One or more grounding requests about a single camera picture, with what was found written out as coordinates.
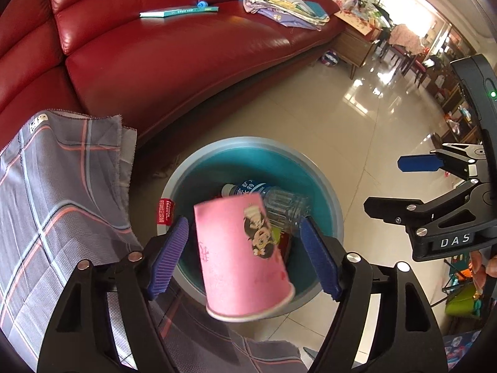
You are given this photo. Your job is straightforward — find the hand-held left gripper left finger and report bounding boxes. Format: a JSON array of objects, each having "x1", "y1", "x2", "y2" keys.
[{"x1": 37, "y1": 215, "x2": 189, "y2": 373}]

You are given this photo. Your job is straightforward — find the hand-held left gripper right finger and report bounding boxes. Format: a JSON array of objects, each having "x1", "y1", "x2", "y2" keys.
[{"x1": 299, "y1": 217, "x2": 447, "y2": 373}]

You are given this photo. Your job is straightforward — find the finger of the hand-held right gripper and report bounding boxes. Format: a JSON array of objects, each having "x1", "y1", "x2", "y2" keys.
[
  {"x1": 364, "y1": 181, "x2": 490, "y2": 228},
  {"x1": 398, "y1": 142, "x2": 486, "y2": 175}
]

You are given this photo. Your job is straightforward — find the clear plastic bottle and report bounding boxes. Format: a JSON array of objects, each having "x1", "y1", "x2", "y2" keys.
[{"x1": 221, "y1": 182, "x2": 311, "y2": 230}]

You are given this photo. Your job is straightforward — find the pink paper cup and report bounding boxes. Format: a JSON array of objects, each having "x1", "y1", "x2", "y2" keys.
[{"x1": 193, "y1": 193, "x2": 296, "y2": 322}]

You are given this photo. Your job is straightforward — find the teal trash bin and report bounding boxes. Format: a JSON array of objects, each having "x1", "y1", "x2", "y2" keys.
[{"x1": 159, "y1": 137, "x2": 344, "y2": 315}]

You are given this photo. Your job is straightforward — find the person's right hand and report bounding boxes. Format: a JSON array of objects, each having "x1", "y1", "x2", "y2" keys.
[{"x1": 468, "y1": 251, "x2": 497, "y2": 290}]

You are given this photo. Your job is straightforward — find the red plastic bag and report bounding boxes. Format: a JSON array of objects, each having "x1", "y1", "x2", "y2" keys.
[{"x1": 277, "y1": 234, "x2": 294, "y2": 263}]

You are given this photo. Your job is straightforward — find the green plastic toy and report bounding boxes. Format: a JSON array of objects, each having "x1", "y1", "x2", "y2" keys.
[{"x1": 445, "y1": 280, "x2": 482, "y2": 317}]

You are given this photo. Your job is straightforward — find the colourful printed box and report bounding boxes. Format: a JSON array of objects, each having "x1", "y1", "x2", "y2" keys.
[{"x1": 443, "y1": 330, "x2": 482, "y2": 370}]

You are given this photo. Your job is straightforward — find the grey plaid tablecloth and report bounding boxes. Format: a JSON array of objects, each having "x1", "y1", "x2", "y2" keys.
[{"x1": 0, "y1": 109, "x2": 303, "y2": 373}]

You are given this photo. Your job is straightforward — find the dining table with pink cloth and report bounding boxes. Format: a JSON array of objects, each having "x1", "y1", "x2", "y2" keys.
[{"x1": 388, "y1": 23, "x2": 426, "y2": 53}]

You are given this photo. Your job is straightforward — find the wooden side table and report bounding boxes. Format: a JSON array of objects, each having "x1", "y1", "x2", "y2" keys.
[{"x1": 334, "y1": 10, "x2": 383, "y2": 80}]

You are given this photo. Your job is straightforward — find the red leather sofa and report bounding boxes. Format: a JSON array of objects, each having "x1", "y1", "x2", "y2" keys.
[{"x1": 0, "y1": 0, "x2": 346, "y2": 144}]

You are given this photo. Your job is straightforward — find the pile of clothes and papers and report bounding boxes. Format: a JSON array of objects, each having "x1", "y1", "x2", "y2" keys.
[{"x1": 238, "y1": 0, "x2": 331, "y2": 31}]

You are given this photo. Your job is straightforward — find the teal book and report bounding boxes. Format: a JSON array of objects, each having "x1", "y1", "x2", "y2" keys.
[{"x1": 140, "y1": 6, "x2": 219, "y2": 18}]

